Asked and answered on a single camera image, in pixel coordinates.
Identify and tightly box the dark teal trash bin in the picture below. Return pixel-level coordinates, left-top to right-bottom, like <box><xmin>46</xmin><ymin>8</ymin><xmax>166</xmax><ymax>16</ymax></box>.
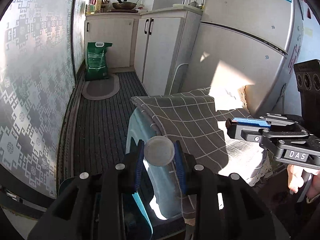
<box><xmin>53</xmin><ymin>171</ymin><xmax>152</xmax><ymax>239</ymax></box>

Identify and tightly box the light green plastic stool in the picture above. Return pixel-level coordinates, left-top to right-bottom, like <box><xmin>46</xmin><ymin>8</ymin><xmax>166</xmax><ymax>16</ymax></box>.
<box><xmin>125</xmin><ymin>63</ymin><xmax>190</xmax><ymax>219</ymax></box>

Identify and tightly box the white kitchen cabinet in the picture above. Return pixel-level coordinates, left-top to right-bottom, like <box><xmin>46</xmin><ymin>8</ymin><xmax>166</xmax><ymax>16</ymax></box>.
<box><xmin>84</xmin><ymin>4</ymin><xmax>202</xmax><ymax>95</ymax></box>

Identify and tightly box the black wok pan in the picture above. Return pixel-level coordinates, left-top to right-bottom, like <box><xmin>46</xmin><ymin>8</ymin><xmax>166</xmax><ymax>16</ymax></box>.
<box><xmin>112</xmin><ymin>0</ymin><xmax>137</xmax><ymax>10</ymax></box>

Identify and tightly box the frosted patterned sliding door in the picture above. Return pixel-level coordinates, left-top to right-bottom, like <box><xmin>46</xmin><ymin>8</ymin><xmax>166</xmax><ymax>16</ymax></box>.
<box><xmin>1</xmin><ymin>0</ymin><xmax>88</xmax><ymax>197</ymax></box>

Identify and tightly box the white refrigerator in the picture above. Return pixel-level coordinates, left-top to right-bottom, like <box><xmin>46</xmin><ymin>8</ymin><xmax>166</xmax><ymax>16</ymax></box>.
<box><xmin>182</xmin><ymin>0</ymin><xmax>303</xmax><ymax>116</ymax></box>

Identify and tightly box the hanging metal ladle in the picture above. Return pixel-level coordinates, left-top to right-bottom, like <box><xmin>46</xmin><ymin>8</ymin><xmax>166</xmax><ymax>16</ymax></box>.
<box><xmin>189</xmin><ymin>0</ymin><xmax>198</xmax><ymax>7</ymax></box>

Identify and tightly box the striped dark floor carpet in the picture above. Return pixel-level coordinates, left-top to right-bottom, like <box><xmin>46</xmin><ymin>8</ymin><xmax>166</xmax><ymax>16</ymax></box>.
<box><xmin>57</xmin><ymin>71</ymin><xmax>187</xmax><ymax>238</ymax></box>

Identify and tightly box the green rice bag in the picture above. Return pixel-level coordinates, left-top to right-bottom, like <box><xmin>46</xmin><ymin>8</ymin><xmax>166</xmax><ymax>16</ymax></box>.
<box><xmin>85</xmin><ymin>42</ymin><xmax>112</xmax><ymax>81</ymax></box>

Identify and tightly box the grey checked tablecloth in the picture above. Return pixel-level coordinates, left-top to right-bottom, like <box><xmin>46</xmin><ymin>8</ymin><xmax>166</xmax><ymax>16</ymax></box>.
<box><xmin>130</xmin><ymin>86</ymin><xmax>273</xmax><ymax>221</ymax></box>

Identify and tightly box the person's right hand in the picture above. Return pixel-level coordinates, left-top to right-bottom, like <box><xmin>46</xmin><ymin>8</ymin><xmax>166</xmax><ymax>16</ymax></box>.
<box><xmin>287</xmin><ymin>165</ymin><xmax>320</xmax><ymax>202</ymax></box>

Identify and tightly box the oval grey floor mat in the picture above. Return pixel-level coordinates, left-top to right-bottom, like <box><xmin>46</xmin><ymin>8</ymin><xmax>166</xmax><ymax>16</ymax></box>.
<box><xmin>81</xmin><ymin>73</ymin><xmax>120</xmax><ymax>101</ymax></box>

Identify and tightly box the oil bottle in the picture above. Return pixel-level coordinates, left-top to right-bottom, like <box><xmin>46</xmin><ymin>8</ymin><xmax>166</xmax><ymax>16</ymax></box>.
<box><xmin>95</xmin><ymin>0</ymin><xmax>103</xmax><ymax>13</ymax></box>

